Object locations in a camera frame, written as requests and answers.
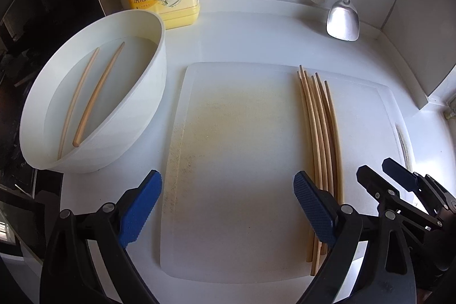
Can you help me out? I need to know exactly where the single light wooden chopstick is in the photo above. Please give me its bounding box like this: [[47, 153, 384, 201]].
[[58, 48, 99, 159], [72, 42, 125, 148]]

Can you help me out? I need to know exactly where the white plastic cutting board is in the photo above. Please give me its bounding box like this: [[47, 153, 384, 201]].
[[159, 62, 414, 279]]

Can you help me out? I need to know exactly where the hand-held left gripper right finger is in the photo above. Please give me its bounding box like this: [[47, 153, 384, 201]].
[[293, 171, 417, 304]]

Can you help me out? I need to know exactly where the white plastic bowl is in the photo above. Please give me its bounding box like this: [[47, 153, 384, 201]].
[[19, 9, 167, 174]]

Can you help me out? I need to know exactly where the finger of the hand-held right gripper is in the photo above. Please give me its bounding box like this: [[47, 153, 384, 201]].
[[381, 157, 456, 215], [357, 164, 444, 231]]

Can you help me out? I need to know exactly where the bunch of wooden chopsticks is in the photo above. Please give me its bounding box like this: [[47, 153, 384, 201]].
[[297, 65, 344, 277]]

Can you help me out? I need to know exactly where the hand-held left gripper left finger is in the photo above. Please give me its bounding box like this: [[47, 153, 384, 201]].
[[39, 169, 162, 304]]

